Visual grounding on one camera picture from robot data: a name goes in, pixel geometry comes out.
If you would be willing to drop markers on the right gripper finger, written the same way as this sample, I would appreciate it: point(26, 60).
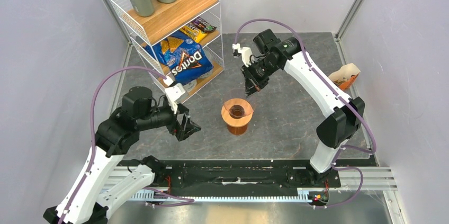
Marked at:
point(250, 87)
point(261, 81)

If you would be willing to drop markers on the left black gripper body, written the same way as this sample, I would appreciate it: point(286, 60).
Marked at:
point(171, 124)

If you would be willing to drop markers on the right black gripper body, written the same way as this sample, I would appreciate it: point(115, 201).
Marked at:
point(260, 69)

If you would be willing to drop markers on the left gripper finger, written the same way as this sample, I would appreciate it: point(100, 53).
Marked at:
point(190, 127)
point(179, 133)

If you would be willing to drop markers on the clear glass dripper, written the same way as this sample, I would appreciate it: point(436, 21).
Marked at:
point(239, 92)

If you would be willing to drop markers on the wooden ring dripper holder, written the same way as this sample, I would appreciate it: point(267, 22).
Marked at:
point(231, 119)

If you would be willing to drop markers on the amber glass carafe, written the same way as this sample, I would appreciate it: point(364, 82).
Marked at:
point(237, 130)

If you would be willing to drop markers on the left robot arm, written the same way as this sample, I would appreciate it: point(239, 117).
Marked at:
point(86, 202)

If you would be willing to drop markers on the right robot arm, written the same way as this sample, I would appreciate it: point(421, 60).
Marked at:
point(342, 113)

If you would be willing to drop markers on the coffee filter box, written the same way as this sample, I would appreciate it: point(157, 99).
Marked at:
point(345, 77)

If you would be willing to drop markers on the blue Doritos bag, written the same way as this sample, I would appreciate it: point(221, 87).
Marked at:
point(184, 57)

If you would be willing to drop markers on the brown candy bag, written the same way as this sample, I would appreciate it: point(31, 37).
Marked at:
point(203, 25)

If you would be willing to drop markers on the yellow candy bag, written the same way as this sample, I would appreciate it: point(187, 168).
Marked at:
point(193, 32)

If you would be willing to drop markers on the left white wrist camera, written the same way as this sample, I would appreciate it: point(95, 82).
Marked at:
point(175, 93)

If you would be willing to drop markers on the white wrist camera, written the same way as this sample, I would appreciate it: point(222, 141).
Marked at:
point(244, 53)
point(175, 93)

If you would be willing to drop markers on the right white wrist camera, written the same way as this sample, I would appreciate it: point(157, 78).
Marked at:
point(244, 53)

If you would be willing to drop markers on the white wire wooden shelf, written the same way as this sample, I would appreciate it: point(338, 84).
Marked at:
point(166, 20)

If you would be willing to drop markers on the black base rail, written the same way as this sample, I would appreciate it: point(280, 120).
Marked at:
point(248, 179)

